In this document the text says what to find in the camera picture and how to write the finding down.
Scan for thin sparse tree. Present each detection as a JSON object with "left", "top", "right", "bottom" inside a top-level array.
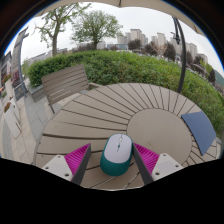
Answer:
[{"left": 34, "top": 3, "right": 92, "bottom": 58}]

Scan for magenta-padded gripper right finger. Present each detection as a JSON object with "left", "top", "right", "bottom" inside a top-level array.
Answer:
[{"left": 131, "top": 143, "right": 184, "bottom": 186}]

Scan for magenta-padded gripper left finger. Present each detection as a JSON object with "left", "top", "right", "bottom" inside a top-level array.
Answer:
[{"left": 41, "top": 143, "right": 92, "bottom": 186}]

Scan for dark curved parasol pole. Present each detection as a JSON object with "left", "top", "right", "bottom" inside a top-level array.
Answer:
[{"left": 171, "top": 16, "right": 187, "bottom": 94}]

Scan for tall grey sign pillar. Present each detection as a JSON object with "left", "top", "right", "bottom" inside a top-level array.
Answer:
[{"left": 11, "top": 26, "right": 30, "bottom": 98}]

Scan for blue mouse pad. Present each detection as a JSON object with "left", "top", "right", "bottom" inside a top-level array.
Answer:
[{"left": 180, "top": 110, "right": 217, "bottom": 156}]

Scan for beige parasol canopy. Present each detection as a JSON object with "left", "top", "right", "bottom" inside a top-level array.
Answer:
[{"left": 34, "top": 0, "right": 206, "bottom": 36}]

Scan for round leafy tree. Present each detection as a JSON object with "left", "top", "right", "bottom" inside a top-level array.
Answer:
[{"left": 70, "top": 9, "right": 124, "bottom": 51}]

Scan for white and teal computer mouse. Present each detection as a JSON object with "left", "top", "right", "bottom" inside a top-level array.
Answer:
[{"left": 99, "top": 133, "right": 134, "bottom": 177}]

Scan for grey slatted wooden chair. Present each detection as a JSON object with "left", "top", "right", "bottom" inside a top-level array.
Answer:
[{"left": 40, "top": 63, "right": 101, "bottom": 114}]

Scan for green hedge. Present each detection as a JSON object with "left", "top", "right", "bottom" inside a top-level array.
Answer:
[{"left": 28, "top": 49, "right": 224, "bottom": 138}]

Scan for far apartment buildings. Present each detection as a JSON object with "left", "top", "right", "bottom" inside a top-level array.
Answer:
[{"left": 116, "top": 28, "right": 209, "bottom": 64}]

